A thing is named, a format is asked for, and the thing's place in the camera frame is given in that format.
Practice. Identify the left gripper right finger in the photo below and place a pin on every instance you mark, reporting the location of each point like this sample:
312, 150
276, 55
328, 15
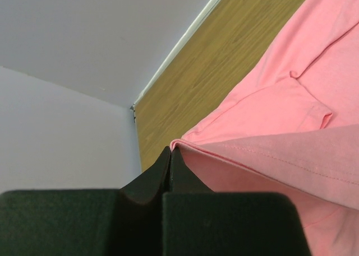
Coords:
199, 221

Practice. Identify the aluminium frame rail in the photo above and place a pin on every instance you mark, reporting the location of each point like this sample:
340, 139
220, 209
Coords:
197, 22

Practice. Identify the pink t shirt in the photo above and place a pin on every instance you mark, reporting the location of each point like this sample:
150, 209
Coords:
291, 126

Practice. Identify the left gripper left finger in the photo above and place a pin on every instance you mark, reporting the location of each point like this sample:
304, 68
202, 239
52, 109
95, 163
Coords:
124, 221

